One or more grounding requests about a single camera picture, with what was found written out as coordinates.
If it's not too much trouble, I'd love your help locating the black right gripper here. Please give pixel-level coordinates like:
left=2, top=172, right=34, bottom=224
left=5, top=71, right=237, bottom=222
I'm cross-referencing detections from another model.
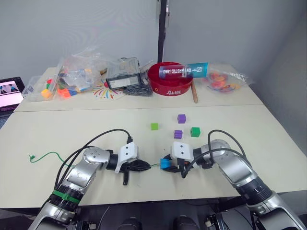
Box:
left=162, top=153, right=193, bottom=179

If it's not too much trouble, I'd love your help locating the green strap on left arm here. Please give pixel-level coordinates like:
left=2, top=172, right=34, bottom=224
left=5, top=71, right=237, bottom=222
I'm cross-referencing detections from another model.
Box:
left=52, top=189, right=83, bottom=205

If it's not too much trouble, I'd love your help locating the black vertical pole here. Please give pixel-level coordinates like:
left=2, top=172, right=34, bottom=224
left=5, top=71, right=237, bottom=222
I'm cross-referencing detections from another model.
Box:
left=156, top=0, right=169, bottom=64

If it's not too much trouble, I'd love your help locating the green lace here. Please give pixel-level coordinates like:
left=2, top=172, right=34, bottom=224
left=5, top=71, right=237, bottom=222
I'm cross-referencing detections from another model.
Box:
left=28, top=151, right=161, bottom=169

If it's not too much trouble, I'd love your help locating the plastic bag of colourful rings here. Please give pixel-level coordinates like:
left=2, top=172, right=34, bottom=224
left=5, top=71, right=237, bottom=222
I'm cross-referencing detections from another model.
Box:
left=201, top=62, right=254, bottom=94

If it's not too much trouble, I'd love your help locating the round mat with firework print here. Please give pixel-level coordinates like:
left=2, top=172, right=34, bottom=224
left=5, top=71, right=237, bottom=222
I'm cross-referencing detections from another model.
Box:
left=92, top=77, right=126, bottom=101

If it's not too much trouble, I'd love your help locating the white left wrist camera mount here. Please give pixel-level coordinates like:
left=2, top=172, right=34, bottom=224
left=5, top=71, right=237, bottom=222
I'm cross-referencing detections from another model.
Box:
left=114, top=141, right=141, bottom=173

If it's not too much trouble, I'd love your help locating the wooden stick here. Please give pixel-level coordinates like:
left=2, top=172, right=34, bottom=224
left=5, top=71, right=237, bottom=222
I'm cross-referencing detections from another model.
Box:
left=190, top=82, right=200, bottom=104

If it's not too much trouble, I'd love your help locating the black cable bundle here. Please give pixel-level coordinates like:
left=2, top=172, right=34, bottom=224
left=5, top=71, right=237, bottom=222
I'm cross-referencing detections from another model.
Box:
left=121, top=85, right=154, bottom=97

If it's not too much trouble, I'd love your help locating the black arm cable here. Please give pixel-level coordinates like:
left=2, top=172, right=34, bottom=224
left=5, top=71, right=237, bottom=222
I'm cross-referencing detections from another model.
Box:
left=180, top=129, right=249, bottom=179
left=54, top=128, right=133, bottom=190

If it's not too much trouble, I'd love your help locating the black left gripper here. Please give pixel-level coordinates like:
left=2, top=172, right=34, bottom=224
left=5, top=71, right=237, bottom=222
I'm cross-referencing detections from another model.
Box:
left=119, top=158, right=152, bottom=186

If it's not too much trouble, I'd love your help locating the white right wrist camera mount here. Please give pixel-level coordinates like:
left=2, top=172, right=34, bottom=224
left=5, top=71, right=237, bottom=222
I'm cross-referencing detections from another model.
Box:
left=171, top=141, right=194, bottom=164

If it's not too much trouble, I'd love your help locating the red round bowl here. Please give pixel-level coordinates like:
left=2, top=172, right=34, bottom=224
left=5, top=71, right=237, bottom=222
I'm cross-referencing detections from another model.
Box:
left=147, top=61, right=194, bottom=97

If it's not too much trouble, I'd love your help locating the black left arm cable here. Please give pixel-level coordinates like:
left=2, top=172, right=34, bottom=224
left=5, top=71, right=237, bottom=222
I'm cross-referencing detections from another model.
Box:
left=54, top=128, right=133, bottom=190

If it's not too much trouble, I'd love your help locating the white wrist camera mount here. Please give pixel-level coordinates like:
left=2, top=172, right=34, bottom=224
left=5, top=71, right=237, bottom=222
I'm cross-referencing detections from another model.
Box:
left=114, top=141, right=141, bottom=173
left=171, top=141, right=194, bottom=164

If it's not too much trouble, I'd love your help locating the plastic bag of coloured blocks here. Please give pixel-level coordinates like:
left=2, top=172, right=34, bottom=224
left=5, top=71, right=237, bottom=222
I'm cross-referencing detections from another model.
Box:
left=56, top=49, right=109, bottom=102

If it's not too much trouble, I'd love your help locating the dark rounded shape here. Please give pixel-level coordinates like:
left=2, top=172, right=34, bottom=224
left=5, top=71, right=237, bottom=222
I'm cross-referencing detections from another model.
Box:
left=120, top=216, right=142, bottom=230
left=173, top=215, right=201, bottom=230

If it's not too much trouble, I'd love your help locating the laptop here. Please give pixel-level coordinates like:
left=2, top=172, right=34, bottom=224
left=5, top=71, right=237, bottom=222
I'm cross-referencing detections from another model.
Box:
left=0, top=76, right=26, bottom=130

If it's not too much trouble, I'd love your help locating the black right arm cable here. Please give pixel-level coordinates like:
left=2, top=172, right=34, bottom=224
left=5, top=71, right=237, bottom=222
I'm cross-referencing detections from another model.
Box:
left=180, top=129, right=249, bottom=179

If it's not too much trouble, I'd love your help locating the clear tube with teal label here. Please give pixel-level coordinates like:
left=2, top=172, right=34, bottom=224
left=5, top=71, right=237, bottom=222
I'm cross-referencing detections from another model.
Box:
left=158, top=62, right=210, bottom=80

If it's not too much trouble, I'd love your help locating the orange red block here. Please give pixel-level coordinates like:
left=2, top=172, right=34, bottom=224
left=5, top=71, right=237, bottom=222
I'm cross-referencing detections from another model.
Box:
left=57, top=88, right=72, bottom=100

